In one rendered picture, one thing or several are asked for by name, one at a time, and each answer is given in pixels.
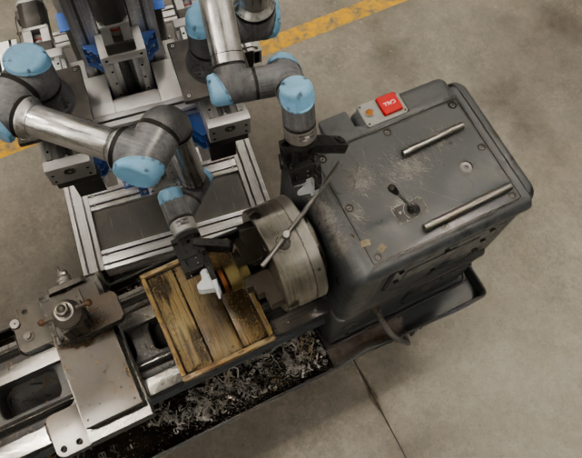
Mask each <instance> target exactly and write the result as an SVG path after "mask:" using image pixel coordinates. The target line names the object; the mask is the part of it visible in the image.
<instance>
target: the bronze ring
mask: <svg viewBox="0 0 582 458"><path fill-rule="evenodd" d="M213 271H214V273H215V275H216V278H217V280H218V283H219V285H220V287H221V289H222V294H227V293H229V292H230V291H233V292H235V291H238V290H240V289H245V288H246V287H245V283H244V281H243V279H245V278H247V277H250V276H252V275H251V272H250V270H249V267H248V265H247V264H246V265H243V266H241V267H239V268H238V266H237V264H236V263H235V262H234V260H233V259H231V261H230V262H228V263H226V264H222V268H217V269H215V270H213Z"/></svg>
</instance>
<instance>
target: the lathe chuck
mask: <svg viewBox="0 0 582 458"><path fill-rule="evenodd" d="M255 212H256V213H259V214H260V215H261V218H260V219H258V220H257V219H254V220H252V222H253V225H254V228H255V231H256V234H257V237H258V240H259V243H260V246H261V250H262V253H263V255H264V257H265V258H266V257H267V255H268V254H269V253H270V251H271V250H272V248H273V247H274V246H275V245H276V244H277V240H278V239H279V238H280V237H281V234H282V232H283V231H284V230H288V229H289V227H290V226H291V224H292V222H291V220H290V218H289V217H288V215H286V213H285V212H284V210H283V209H282V207H281V206H280V205H279V204H278V203H277V202H276V201H275V200H273V199H271V200H269V201H266V202H264V203H262V204H258V205H256V206H254V207H252V208H250V209H247V210H245V211H243V212H242V222H243V223H246V222H248V221H250V219H249V215H252V213H255ZM289 241H290V244H289V246H288V247H287V248H284V249H282V248H279V249H278V251H277V252H276V253H275V254H274V256H273V257H272V258H271V260H270V261H269V262H268V265H269V266H267V267H265V268H263V269H261V271H263V270H265V269H267V268H269V267H270V268H269V269H270V270H271V273H272V275H273V277H274V279H275V281H276V283H277V285H278V286H279V288H280V289H281V292H282V294H283V296H284V298H285V300H286V302H287V304H292V302H293V301H295V300H297V304H296V305H294V306H293V307H289V308H288V307H287V305H286V304H284V305H282V306H281V308H282V309H283V310H284V311H285V312H289V311H292V310H294V309H296V308H298V307H300V306H302V305H304V304H307V303H309V302H311V301H313V300H315V299H316V298H317V295H318V291H317V285H316V280H315V277H314V273H313V271H312V268H311V263H310V260H309V258H308V255H307V254H306V251H305V249H304V247H303V244H302V242H301V239H300V237H299V236H298V234H297V232H296V230H295V228H294V229H293V231H292V232H291V236H290V238H289Z"/></svg>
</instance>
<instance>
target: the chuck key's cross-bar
mask: <svg viewBox="0 0 582 458"><path fill-rule="evenodd" d="M341 165H342V161H339V162H338V163H336V165H335V166H334V167H333V169H332V170H331V171H330V173H329V174H328V176H327V177H326V179H325V180H324V181H323V183H322V185H321V188H320V190H319V191H318V193H316V194H315V195H313V196H312V198H311V199H310V201H309V202H308V203H307V204H306V205H305V207H304V208H303V209H302V211H301V212H300V214H299V215H298V216H297V218H296V219H295V220H294V222H293V223H292V224H291V226H290V227H289V229H288V231H290V233H291V232H292V231H293V229H294V228H295V227H296V225H297V224H298V223H299V221H300V220H301V218H302V217H303V216H304V215H305V214H306V213H307V211H308V210H309V208H310V207H311V205H312V204H313V203H314V201H315V200H316V199H317V197H318V196H319V195H320V193H321V192H322V190H323V189H324V188H325V186H326V185H327V183H328V182H329V181H330V179H331V178H332V177H333V176H334V175H335V173H336V172H337V171H338V169H339V168H340V166H341ZM284 241H285V240H284V239H283V238H281V239H280V240H279V242H278V243H277V244H276V245H275V246H274V247H273V248H272V250H271V251H270V253H269V254H268V255H267V257H266V258H265V259H264V260H263V262H262V263H261V267H265V265H266V264H267V263H268V262H269V261H270V260H271V258H272V257H273V256H274V254H275V253H276V252H277V251H278V249H279V248H280V247H281V245H282V244H283V242H284Z"/></svg>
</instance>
